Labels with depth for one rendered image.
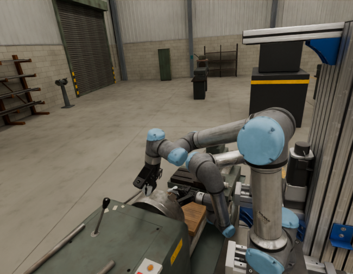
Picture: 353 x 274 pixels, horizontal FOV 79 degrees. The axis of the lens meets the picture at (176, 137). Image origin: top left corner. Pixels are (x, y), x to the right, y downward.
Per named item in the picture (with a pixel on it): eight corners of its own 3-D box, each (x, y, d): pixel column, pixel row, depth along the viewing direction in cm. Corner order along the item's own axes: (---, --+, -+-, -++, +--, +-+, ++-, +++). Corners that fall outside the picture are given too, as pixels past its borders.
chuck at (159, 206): (181, 252, 117) (167, 205, 107) (136, 241, 132) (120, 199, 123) (183, 247, 120) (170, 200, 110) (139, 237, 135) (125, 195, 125)
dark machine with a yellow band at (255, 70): (301, 128, 507) (317, 38, 431) (247, 125, 547) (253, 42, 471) (291, 107, 663) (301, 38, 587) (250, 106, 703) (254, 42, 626)
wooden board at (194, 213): (194, 236, 136) (194, 232, 135) (147, 220, 152) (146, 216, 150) (209, 206, 161) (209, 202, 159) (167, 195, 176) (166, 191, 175)
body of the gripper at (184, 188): (183, 193, 147) (200, 197, 141) (178, 200, 140) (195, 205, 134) (183, 184, 144) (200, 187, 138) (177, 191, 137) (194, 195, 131)
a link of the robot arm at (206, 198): (219, 213, 128) (219, 202, 124) (201, 209, 132) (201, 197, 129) (222, 205, 134) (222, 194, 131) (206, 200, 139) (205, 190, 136)
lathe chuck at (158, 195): (183, 247, 120) (170, 200, 110) (139, 237, 135) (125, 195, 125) (189, 235, 127) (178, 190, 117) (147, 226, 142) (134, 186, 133)
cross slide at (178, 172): (219, 193, 165) (219, 188, 163) (170, 181, 183) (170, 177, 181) (225, 180, 179) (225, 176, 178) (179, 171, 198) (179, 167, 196)
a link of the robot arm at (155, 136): (157, 138, 85) (143, 130, 89) (155, 161, 90) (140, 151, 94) (170, 132, 90) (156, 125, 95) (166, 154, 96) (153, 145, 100)
